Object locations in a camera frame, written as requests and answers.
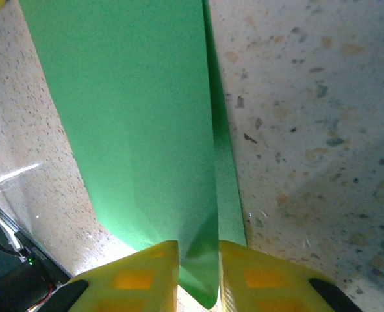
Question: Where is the green paper sheet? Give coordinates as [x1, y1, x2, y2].
[18, 0, 247, 309]

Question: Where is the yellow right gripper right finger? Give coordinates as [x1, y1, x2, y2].
[218, 240, 363, 312]

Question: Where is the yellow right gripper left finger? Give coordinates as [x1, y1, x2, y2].
[32, 240, 179, 312]

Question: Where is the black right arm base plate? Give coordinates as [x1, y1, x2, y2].
[0, 194, 72, 312]

